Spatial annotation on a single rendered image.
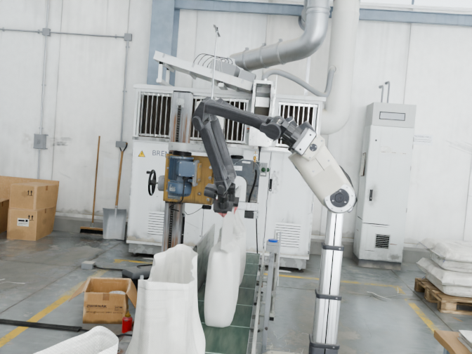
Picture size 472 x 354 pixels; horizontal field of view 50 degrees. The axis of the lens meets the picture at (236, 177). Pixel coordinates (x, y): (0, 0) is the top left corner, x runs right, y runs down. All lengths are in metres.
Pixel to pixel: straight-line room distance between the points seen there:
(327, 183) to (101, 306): 2.22
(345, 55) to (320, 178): 4.09
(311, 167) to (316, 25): 3.33
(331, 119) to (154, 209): 2.42
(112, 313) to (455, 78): 5.64
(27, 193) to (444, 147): 5.74
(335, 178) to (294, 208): 3.54
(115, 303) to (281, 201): 2.67
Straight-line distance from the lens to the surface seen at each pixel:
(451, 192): 7.75
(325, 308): 2.74
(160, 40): 7.20
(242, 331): 2.99
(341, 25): 6.56
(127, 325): 3.94
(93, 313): 4.13
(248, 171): 3.29
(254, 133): 5.52
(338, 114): 6.38
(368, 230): 6.90
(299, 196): 6.05
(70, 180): 7.92
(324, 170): 2.49
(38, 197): 7.25
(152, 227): 6.25
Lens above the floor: 1.40
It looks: 3 degrees down
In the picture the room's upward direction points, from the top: 5 degrees clockwise
